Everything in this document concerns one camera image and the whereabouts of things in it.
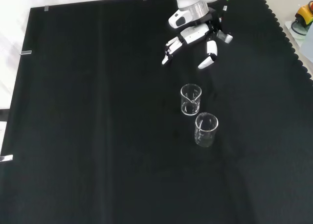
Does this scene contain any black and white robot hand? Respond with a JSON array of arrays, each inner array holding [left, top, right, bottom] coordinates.
[[161, 10, 224, 70]]

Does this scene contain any clear glass beaker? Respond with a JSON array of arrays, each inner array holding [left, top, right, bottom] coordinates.
[[180, 83, 202, 116], [194, 112, 219, 148]]

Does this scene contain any yellow stop button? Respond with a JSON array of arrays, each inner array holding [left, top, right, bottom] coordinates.
[[294, 0, 313, 26]]

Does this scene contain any pale board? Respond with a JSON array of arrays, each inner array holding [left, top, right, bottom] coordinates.
[[300, 23, 313, 63]]

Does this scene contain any black cloth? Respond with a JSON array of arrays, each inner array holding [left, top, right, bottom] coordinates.
[[0, 0, 313, 224]]

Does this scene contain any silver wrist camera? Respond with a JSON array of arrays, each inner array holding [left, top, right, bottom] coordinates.
[[217, 30, 233, 44]]

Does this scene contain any dark stop button cable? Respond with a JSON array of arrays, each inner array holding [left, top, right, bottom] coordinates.
[[290, 20, 308, 35]]

